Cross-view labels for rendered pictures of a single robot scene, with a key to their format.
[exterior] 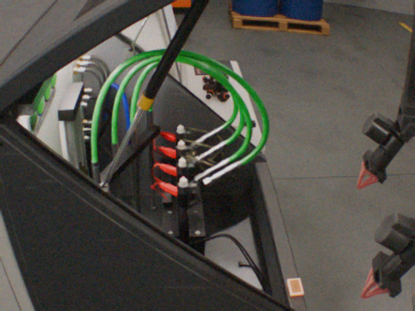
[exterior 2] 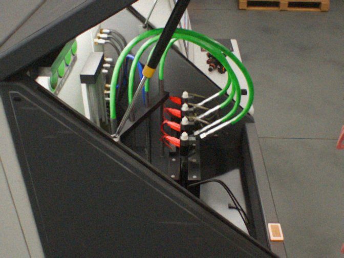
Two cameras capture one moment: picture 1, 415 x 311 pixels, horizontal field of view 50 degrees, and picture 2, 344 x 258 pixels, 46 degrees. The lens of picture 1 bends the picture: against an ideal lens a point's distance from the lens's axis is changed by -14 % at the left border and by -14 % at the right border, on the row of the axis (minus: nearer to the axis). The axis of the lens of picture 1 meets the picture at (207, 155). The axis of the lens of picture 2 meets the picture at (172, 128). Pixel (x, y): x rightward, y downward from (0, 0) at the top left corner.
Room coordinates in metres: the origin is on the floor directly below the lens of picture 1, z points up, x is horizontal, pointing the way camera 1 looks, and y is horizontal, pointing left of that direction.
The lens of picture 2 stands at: (-0.01, -0.03, 1.77)
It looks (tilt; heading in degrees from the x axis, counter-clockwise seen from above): 34 degrees down; 7
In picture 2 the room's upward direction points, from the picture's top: straight up
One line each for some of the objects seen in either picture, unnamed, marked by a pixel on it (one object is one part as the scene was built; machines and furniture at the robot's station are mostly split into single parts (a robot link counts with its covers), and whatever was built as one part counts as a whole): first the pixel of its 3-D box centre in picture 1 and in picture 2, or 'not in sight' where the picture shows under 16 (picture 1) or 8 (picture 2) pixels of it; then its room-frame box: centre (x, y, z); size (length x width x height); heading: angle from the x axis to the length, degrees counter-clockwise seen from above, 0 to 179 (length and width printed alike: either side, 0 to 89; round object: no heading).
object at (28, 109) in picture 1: (58, 51); (78, 22); (0.90, 0.31, 1.43); 0.54 x 0.03 x 0.02; 5
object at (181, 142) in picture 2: (187, 219); (187, 166); (0.93, 0.04, 0.99); 0.05 x 0.03 x 0.21; 95
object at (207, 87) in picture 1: (217, 84); (218, 59); (1.67, -0.03, 1.01); 0.23 x 0.11 x 0.06; 5
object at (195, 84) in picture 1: (218, 98); (218, 71); (1.64, -0.03, 0.97); 0.70 x 0.22 x 0.03; 5
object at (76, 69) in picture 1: (82, 97); (104, 65); (1.14, 0.34, 1.20); 0.13 x 0.03 x 0.31; 5
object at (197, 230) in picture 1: (181, 215); (184, 162); (1.05, 0.06, 0.91); 0.34 x 0.10 x 0.15; 5
